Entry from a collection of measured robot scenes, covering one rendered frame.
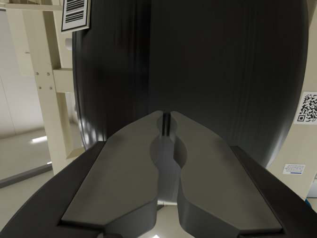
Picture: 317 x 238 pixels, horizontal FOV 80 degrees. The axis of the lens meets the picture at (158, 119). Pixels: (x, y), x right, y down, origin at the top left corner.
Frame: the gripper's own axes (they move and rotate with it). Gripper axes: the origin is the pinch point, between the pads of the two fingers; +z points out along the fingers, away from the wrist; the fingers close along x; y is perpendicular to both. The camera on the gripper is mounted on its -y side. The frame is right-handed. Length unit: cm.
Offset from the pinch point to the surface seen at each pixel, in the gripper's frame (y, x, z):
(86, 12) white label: -5.5, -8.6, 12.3
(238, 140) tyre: 7.0, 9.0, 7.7
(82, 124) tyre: 7.7, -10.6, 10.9
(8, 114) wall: 441, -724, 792
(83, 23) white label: -4.4, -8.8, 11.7
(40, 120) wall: 514, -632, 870
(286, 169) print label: 27.6, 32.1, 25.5
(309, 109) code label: 11.7, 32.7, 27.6
